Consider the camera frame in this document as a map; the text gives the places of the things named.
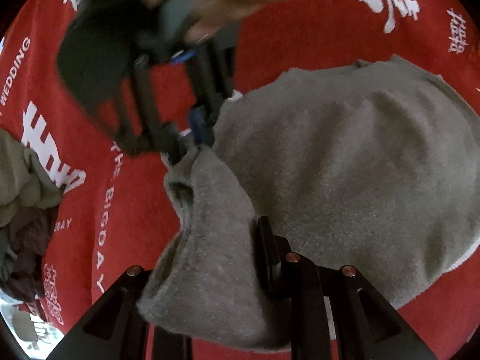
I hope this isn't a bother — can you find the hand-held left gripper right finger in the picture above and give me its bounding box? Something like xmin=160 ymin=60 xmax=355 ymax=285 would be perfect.
xmin=256 ymin=216 xmax=437 ymax=360

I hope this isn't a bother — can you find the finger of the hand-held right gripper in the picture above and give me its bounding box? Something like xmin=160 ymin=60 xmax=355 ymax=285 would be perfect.
xmin=185 ymin=39 xmax=237 ymax=149
xmin=112 ymin=54 xmax=190 ymax=166

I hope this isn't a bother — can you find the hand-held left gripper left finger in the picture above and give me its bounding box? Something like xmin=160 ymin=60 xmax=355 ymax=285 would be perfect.
xmin=47 ymin=265 xmax=193 ymax=360

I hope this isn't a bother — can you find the grey towel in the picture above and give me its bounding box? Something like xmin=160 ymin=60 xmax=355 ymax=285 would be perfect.
xmin=136 ymin=54 xmax=480 ymax=354

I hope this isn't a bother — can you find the dark purple garment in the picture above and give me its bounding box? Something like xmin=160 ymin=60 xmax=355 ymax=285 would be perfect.
xmin=0 ymin=206 xmax=59 ymax=302

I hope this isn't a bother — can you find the red printed blanket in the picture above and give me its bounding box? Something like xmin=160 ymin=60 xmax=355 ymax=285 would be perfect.
xmin=0 ymin=0 xmax=480 ymax=360

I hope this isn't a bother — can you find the olive green garment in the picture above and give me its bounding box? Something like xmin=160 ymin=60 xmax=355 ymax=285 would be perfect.
xmin=0 ymin=130 xmax=65 ymax=229

